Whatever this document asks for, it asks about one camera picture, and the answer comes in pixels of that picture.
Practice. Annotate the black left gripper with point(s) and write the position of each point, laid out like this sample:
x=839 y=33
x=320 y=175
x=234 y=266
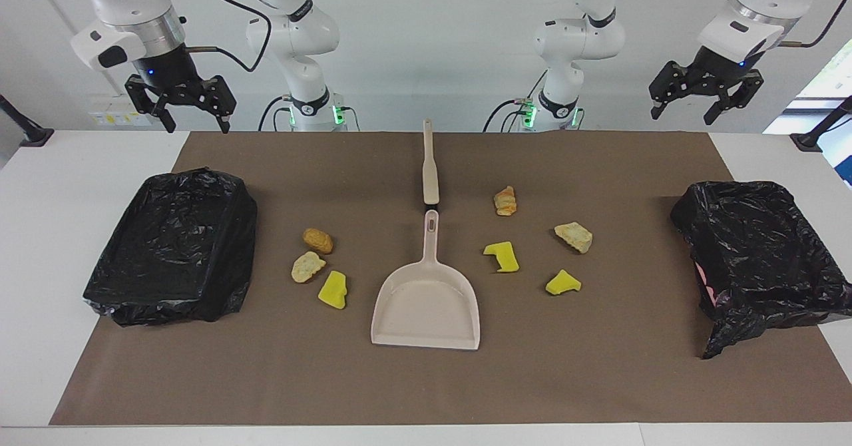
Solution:
x=715 y=73

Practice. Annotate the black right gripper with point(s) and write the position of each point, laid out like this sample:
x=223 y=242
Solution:
x=166 y=73

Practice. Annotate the pale square bread piece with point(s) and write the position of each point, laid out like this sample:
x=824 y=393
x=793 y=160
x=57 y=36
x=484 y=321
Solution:
x=574 y=236

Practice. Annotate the brown nugget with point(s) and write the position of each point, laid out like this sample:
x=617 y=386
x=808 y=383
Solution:
x=318 y=240

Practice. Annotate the pale round cracker piece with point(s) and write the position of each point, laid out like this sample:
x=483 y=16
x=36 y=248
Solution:
x=307 y=267

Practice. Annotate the small croissant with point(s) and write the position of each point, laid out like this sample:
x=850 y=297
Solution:
x=505 y=201

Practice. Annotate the yellow sponge wedge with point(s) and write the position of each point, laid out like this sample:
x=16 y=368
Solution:
x=562 y=283

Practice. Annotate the notched yellow sponge piece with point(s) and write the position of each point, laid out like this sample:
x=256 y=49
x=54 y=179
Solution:
x=504 y=257

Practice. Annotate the beige hand brush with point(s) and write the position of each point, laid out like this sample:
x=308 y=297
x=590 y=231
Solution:
x=430 y=173

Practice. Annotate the beige plastic dustpan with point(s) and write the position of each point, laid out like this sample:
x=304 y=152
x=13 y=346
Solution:
x=426 y=313

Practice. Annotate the pink bin in black bag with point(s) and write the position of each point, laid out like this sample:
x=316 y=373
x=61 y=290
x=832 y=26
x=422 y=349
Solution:
x=752 y=246

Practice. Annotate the black clamp stand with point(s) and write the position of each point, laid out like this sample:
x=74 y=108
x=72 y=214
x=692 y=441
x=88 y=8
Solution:
x=36 y=136
x=809 y=142

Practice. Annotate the bright window opening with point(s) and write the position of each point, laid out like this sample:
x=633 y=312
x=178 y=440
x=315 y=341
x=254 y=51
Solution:
x=825 y=80

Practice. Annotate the flat tray in black bag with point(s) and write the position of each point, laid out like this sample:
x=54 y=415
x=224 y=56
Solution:
x=166 y=246

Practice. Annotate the brown paper table mat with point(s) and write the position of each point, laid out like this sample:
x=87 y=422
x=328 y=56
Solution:
x=426 y=379

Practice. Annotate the white wall socket box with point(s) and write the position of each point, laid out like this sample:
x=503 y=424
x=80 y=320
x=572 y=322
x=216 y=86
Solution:
x=120 y=110

